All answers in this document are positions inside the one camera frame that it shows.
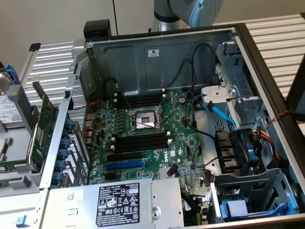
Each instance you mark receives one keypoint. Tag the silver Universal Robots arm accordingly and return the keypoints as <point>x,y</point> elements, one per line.
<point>166,14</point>

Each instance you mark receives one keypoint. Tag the black RAM slot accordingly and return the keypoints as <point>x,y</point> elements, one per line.
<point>143,93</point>
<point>140,149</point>
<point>140,136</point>
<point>143,103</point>
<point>143,96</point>
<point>143,99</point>
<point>140,145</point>
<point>140,140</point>

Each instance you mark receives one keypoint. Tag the CPU socket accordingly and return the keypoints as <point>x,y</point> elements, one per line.
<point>145,119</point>

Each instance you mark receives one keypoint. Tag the thin metal locking lever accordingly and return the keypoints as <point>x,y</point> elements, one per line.
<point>125,99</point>

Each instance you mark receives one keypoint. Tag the round coin battery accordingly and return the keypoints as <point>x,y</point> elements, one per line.
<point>182,99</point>

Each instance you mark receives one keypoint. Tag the green Dell motherboard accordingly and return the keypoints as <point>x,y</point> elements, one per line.
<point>181,143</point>

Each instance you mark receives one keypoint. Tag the open grey PC case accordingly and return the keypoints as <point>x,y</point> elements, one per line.
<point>166,66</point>

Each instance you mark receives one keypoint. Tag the long black expansion slot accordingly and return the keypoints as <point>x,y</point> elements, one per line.
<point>124,157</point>

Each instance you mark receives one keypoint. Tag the blue expansion slot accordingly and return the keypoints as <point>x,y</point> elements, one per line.
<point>124,165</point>

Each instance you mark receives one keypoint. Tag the silver finned chipset heatsink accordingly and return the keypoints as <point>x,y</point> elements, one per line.
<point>164,174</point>

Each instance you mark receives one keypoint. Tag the silver rear port block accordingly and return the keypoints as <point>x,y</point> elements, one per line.
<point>88,140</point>
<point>89,131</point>
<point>90,119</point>

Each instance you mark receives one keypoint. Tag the short black expansion slot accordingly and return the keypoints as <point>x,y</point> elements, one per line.
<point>110,176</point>

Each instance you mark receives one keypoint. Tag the black fan shroud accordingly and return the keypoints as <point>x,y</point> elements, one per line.
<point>228,148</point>

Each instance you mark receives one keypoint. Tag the blue card retention clip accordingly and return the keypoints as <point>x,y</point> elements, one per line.
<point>57,178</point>
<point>63,154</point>
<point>66,133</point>
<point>69,124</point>
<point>64,143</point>
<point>61,165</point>

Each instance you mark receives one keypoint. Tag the metal disk bay cage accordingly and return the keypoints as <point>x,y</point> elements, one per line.
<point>262,181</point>
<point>238,71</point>

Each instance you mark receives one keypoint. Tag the black plastic block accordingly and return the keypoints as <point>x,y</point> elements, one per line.
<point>97,28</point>

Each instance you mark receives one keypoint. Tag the green graphics card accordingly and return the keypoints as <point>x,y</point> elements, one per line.
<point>44,124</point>

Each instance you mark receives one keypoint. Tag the grey power supply unit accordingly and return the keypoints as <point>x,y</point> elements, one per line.
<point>83,202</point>

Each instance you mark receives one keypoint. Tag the blue plastic disk carrier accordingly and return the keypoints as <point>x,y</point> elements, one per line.
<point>12,71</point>
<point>234,207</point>

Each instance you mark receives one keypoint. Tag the black table end cap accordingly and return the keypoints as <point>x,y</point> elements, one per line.
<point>35,47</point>

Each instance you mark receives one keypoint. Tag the green circuit card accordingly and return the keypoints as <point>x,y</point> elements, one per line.
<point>17,143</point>

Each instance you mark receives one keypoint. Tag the dark leaning panel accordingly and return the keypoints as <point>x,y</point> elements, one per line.
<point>294,83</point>

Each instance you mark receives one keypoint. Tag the silver hard disk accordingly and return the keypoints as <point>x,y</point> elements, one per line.
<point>7,107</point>

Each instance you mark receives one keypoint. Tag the silver CPU chip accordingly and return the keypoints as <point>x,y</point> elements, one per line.
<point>2,149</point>

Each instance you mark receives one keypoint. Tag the blue plastic block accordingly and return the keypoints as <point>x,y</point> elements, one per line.
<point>21,220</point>

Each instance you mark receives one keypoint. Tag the metal socket cover frame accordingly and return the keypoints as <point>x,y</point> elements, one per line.
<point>174,100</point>

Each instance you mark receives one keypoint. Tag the small black intrusion switch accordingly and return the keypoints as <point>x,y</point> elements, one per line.
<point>67,94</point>

